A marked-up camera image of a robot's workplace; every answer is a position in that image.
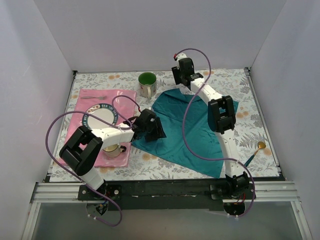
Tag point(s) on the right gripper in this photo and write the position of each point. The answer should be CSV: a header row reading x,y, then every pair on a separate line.
x,y
176,75

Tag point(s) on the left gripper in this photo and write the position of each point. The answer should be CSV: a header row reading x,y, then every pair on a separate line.
x,y
155,127

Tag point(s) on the teal cloth napkin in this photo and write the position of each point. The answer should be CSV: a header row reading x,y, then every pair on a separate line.
x,y
189,141

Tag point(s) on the gold spoon teal handle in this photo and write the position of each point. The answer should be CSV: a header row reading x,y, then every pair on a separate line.
x,y
260,145

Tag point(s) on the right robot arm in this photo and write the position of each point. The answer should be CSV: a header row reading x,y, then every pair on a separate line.
x,y
221,120

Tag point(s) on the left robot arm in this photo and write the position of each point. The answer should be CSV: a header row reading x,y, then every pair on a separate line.
x,y
82,148

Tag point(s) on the green inside floral mug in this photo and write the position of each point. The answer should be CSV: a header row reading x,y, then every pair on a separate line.
x,y
147,84

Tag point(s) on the floral tablecloth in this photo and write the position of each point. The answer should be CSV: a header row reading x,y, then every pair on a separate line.
x,y
249,129

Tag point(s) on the cream enamel cup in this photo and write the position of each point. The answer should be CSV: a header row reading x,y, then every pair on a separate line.
x,y
114,151

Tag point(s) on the pink placemat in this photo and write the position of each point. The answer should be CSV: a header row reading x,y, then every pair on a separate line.
x,y
123,106

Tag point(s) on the white plate blue rim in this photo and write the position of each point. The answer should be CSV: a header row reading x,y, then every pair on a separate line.
x,y
103,111

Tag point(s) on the silver fork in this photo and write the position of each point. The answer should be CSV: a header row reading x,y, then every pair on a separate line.
x,y
94,97

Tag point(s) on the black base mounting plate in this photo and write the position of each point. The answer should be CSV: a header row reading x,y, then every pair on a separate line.
x,y
209,194

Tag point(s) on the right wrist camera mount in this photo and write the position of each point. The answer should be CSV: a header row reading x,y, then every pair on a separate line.
x,y
179,56

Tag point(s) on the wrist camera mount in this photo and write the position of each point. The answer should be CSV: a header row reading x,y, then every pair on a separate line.
x,y
179,56
148,109

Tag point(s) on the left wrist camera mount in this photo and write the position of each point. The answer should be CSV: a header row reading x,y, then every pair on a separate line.
x,y
148,109

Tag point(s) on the aluminium frame rail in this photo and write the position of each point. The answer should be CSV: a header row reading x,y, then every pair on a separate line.
x,y
265,191

